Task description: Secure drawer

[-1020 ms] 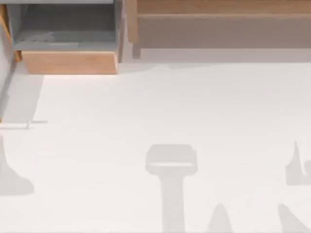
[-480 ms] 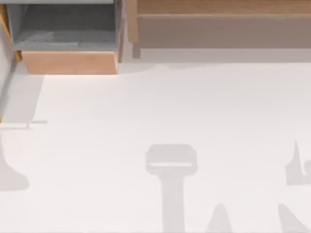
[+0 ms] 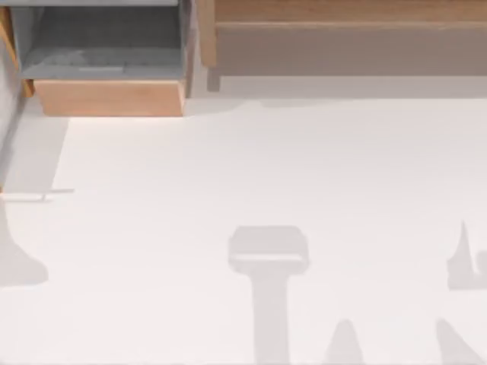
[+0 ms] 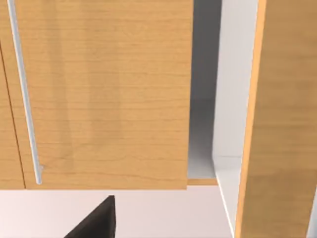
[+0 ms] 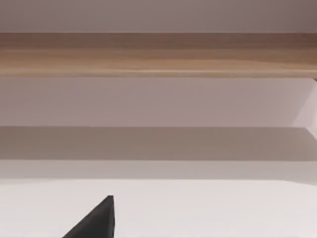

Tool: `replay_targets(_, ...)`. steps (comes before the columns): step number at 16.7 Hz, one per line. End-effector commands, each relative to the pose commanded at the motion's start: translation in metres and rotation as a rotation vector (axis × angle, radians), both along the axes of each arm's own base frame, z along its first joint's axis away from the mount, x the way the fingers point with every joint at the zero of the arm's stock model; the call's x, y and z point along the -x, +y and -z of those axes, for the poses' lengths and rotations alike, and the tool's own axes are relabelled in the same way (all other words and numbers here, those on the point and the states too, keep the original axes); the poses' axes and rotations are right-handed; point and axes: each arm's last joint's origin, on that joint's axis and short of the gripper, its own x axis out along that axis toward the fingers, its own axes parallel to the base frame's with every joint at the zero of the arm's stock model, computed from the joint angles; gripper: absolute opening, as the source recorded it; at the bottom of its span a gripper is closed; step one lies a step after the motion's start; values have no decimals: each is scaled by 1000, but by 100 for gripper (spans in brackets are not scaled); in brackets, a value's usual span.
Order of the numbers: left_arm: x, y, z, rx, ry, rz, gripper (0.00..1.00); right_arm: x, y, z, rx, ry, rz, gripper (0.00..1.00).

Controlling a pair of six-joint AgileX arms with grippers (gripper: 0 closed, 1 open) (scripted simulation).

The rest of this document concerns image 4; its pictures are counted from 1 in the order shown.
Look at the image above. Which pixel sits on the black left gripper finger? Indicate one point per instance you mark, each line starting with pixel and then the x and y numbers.
pixel 100 220

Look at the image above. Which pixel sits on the open wooden cupboard door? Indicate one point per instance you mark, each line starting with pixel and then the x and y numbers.
pixel 280 124

